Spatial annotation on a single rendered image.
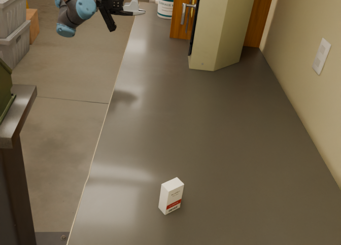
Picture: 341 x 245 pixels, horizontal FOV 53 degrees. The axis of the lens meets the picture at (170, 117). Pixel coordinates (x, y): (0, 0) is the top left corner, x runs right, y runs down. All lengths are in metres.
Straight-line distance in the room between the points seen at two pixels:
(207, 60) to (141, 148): 0.65
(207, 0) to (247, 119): 0.51
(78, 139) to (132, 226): 1.83
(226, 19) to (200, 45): 0.15
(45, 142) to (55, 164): 0.25
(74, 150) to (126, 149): 1.51
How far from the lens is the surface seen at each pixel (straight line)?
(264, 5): 1.88
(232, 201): 0.91
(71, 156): 2.45
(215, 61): 1.53
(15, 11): 3.64
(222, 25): 1.47
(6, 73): 1.20
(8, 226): 1.46
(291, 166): 1.09
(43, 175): 2.34
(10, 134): 1.09
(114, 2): 1.48
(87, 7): 1.34
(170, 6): 2.14
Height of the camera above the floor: 1.57
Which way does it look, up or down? 33 degrees down
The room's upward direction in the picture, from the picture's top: 8 degrees clockwise
